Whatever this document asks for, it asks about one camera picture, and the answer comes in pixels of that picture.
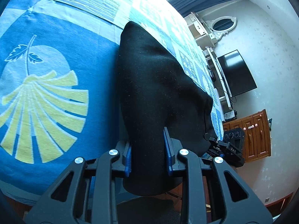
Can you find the white oval mirror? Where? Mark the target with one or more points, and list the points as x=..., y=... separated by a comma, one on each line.
x=221, y=26

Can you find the black television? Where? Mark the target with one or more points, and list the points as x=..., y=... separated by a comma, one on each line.
x=236, y=73

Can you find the wooden cabinet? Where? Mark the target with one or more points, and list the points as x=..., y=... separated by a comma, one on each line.
x=257, y=143

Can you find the black pants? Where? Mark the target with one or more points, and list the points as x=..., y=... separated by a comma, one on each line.
x=156, y=95

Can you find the white tv shelf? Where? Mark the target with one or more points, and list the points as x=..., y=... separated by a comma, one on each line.
x=226, y=98

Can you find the black router box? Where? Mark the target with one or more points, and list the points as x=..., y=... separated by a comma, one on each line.
x=231, y=115

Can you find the white dressing table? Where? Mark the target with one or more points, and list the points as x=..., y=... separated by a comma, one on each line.
x=200, y=31

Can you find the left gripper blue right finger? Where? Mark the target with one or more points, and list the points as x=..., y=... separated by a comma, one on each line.
x=169, y=151

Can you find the blue patterned bed sheet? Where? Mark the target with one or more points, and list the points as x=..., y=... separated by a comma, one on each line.
x=58, y=82

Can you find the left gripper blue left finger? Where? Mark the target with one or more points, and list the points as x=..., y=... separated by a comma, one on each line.
x=127, y=156

